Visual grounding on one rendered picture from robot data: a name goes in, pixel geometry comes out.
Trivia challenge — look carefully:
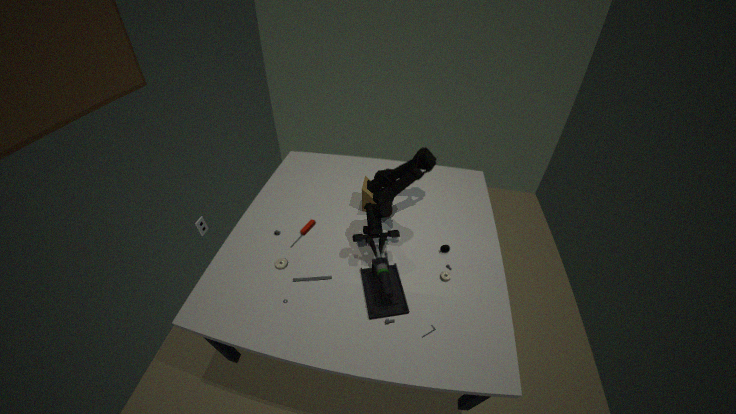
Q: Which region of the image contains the red-handled screwdriver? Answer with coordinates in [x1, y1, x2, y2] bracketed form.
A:
[291, 220, 316, 247]

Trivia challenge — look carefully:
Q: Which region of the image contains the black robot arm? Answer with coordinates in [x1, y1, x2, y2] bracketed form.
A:
[364, 147, 436, 219]

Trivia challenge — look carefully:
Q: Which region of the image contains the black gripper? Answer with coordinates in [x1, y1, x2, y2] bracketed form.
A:
[353, 218, 400, 258]

